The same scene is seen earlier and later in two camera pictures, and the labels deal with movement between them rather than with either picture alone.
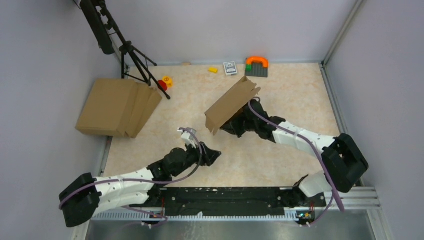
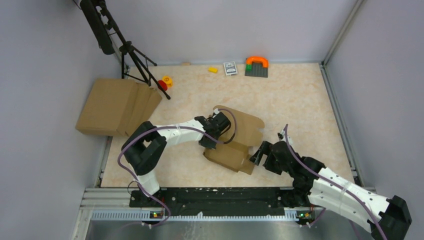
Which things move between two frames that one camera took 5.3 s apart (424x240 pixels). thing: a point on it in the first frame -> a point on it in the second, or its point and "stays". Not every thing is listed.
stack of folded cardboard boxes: x=118 y=107 stays
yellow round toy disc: x=168 y=81 stays
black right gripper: x=233 y=127 -> x=264 y=149
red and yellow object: x=163 y=85 stays
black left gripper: x=210 y=155 -> x=211 y=145
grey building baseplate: x=257 y=70 stays
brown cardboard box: x=240 y=94 -> x=245 y=130
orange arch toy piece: x=250 y=59 stays
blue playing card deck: x=230 y=68 stays
